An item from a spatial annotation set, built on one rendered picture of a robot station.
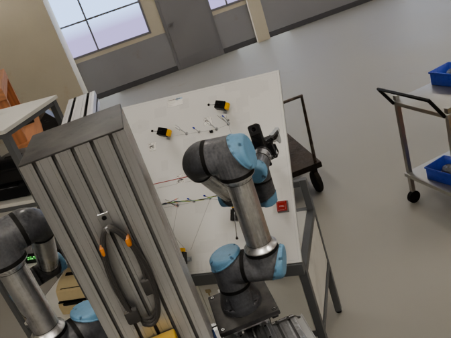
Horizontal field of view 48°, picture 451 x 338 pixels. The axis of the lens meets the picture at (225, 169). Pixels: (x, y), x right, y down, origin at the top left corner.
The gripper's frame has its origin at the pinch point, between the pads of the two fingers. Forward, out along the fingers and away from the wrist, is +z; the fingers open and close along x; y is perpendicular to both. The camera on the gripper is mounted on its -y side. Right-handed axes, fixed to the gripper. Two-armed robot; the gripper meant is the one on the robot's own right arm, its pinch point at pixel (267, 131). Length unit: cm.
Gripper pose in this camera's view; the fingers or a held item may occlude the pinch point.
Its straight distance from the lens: 214.0
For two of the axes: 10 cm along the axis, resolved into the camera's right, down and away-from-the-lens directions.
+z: 2.1, -4.6, 8.6
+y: 4.2, 8.4, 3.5
